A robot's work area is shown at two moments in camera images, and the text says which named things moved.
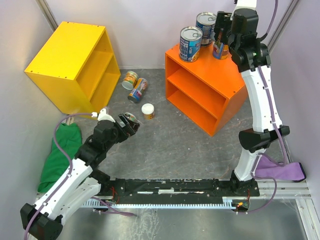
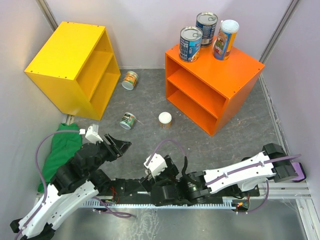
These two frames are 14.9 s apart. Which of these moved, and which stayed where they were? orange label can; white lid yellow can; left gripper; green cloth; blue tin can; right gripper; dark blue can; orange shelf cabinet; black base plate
Moved: right gripper; left gripper; white lid yellow can
Stayed: black base plate; green cloth; dark blue can; orange label can; blue tin can; orange shelf cabinet
